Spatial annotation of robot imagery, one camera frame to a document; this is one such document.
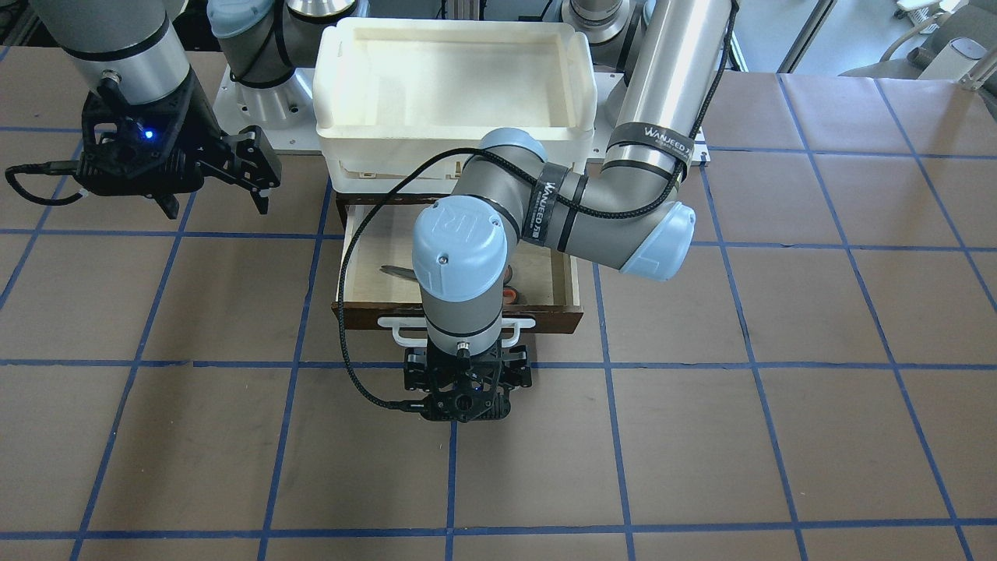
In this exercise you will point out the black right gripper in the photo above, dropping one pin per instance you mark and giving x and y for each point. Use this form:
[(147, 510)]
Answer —
[(204, 128)]

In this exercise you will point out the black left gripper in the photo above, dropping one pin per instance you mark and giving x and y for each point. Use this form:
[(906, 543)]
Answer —
[(520, 375)]

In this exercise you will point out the light wooden drawer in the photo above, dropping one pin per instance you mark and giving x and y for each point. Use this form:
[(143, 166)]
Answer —
[(459, 273)]

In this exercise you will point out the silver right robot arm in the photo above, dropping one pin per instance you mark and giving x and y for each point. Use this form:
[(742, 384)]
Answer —
[(134, 41)]

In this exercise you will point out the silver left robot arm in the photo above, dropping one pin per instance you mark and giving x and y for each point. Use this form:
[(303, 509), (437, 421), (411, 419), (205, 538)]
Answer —
[(510, 192)]

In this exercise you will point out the dark brown wooden cabinet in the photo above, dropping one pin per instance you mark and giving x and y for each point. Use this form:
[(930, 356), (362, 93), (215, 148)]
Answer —
[(459, 257)]

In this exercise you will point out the white plastic tray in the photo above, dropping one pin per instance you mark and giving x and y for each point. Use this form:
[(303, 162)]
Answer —
[(390, 93)]

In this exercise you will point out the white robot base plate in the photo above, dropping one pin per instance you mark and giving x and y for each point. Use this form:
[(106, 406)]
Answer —
[(285, 112)]

